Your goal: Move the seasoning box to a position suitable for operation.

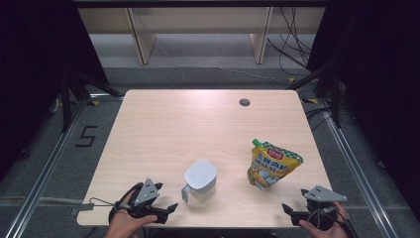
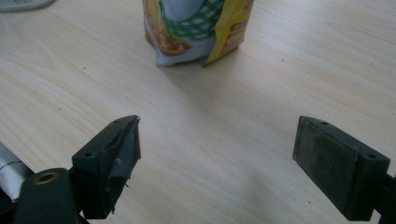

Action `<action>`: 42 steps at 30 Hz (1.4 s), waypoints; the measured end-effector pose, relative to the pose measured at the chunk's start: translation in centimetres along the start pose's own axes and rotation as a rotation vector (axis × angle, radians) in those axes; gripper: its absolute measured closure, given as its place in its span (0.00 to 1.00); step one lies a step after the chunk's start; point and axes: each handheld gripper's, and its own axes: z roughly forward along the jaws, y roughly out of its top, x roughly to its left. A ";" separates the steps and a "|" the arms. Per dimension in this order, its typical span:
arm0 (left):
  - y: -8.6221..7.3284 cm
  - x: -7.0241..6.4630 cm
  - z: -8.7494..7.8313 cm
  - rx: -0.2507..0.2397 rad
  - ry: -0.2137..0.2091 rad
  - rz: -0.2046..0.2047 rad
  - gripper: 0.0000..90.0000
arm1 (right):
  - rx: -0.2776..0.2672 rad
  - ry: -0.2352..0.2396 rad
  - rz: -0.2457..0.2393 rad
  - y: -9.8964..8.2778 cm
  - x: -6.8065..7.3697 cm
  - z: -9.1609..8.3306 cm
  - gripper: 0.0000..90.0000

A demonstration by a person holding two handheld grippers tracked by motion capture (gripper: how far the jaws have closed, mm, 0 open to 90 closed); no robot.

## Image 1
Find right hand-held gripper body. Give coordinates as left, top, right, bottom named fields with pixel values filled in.
left=291, top=185, right=349, bottom=231

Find grey tape piece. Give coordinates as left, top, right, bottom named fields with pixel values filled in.
left=70, top=202, right=95, bottom=216

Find yellow spout pouch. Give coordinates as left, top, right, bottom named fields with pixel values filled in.
left=247, top=138, right=304, bottom=191

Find person's left hand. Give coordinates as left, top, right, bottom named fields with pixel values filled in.
left=104, top=190, right=158, bottom=238

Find person's right hand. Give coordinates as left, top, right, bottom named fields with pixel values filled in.
left=298, top=201, right=350, bottom=238

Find black wrist strap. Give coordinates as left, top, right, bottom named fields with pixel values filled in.
left=108, top=182, right=144, bottom=224
left=330, top=211, right=359, bottom=238

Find aluminium floor rail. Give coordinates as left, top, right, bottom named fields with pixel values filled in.
left=316, top=98, right=394, bottom=238
left=3, top=98, right=87, bottom=238

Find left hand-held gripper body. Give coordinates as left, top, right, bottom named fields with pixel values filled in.
left=127, top=178, right=170, bottom=224

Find black floor cables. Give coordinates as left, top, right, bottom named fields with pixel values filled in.
left=304, top=106, right=333, bottom=131

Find clear jar with white lid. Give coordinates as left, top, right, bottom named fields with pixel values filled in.
left=180, top=160, right=218, bottom=204

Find black metal stand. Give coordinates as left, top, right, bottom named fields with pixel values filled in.
left=59, top=69, right=124, bottom=134
left=286, top=60, right=344, bottom=129

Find bundle of black cables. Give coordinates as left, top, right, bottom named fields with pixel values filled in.
left=266, top=6, right=314, bottom=77

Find thin white floor cable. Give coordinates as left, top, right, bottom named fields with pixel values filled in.
left=155, top=42, right=289, bottom=84

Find light wooden desk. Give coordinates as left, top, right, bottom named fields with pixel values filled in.
left=77, top=6, right=327, bottom=65

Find thin grey cord loop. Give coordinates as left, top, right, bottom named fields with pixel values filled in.
left=88, top=196, right=116, bottom=208

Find black curtain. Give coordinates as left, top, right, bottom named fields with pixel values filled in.
left=0, top=0, right=110, bottom=181
left=306, top=0, right=420, bottom=219

